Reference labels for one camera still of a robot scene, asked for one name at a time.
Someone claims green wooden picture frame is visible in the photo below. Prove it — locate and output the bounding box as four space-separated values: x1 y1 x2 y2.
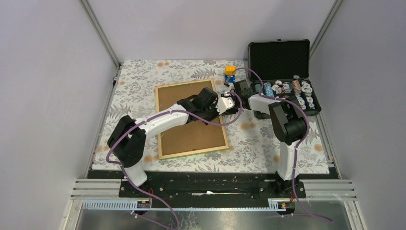
154 78 230 161

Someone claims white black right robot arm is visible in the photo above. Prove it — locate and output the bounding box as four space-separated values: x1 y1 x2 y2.
221 80 309 197

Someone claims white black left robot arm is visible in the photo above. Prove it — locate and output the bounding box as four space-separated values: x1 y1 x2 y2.
108 87 219 197

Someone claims blue toy brick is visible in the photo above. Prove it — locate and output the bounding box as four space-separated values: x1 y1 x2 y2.
225 75 236 84

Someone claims yellow toy brick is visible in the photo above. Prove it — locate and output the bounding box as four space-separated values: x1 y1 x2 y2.
225 66 236 75

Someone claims black poker chip case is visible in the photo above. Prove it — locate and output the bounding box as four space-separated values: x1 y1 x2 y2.
248 39 321 116

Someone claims floral tablecloth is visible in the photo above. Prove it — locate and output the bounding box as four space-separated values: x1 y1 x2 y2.
91 59 330 174

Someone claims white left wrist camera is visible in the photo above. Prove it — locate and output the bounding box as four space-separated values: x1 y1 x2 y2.
216 96 238 115

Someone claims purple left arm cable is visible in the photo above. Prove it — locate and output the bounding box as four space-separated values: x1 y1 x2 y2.
105 91 244 230

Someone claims brown frame backing board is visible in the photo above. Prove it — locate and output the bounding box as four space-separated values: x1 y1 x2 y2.
157 80 226 156

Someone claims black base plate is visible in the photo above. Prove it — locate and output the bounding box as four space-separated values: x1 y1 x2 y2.
75 171 338 208

